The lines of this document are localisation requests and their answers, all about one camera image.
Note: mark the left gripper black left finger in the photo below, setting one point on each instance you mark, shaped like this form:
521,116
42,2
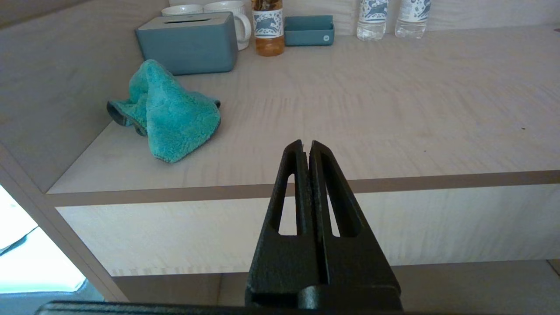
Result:
284,262

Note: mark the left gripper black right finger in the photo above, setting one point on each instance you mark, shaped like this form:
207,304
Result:
354,262

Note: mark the green cloth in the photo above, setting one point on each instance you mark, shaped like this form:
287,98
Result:
175,118

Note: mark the light wood cabinet front panel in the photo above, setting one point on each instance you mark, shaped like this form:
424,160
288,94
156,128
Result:
175,236

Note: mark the small teal tray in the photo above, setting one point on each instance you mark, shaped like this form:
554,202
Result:
308,35

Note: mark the amber tea bottle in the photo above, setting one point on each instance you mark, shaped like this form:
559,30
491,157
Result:
268,30

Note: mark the blue-grey tissue box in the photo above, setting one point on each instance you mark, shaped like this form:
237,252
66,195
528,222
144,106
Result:
190,46

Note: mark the clear water bottle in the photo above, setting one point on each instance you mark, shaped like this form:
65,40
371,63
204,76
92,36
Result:
411,17
372,19

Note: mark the white cup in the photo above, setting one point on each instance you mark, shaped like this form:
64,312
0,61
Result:
181,9

